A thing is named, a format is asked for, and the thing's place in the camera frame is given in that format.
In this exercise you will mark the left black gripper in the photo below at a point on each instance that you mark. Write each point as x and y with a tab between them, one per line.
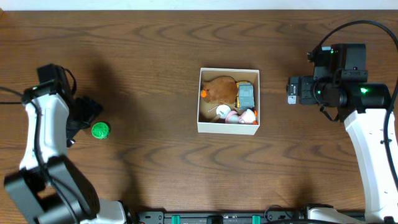
86	112

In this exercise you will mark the white drum toy wooden handle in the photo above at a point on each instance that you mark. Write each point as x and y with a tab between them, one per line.
221	112

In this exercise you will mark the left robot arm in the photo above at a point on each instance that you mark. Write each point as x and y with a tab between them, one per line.
49	188

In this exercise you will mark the green plastic wheel toy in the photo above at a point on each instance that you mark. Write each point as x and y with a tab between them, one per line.
100	130

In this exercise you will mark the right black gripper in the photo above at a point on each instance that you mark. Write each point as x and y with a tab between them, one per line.
307	83

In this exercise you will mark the yellow grey toy truck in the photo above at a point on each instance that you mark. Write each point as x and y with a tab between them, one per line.
245	96

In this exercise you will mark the pink duck toy with hat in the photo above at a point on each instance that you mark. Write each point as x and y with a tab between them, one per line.
247	117

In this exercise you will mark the white cardboard box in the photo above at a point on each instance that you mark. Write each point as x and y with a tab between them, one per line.
220	127

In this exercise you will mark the brown plush toy orange top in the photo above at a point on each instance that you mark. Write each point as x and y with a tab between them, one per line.
222	90

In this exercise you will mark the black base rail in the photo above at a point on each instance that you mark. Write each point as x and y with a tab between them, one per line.
311	213

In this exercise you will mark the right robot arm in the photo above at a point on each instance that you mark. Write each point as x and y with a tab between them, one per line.
339	85

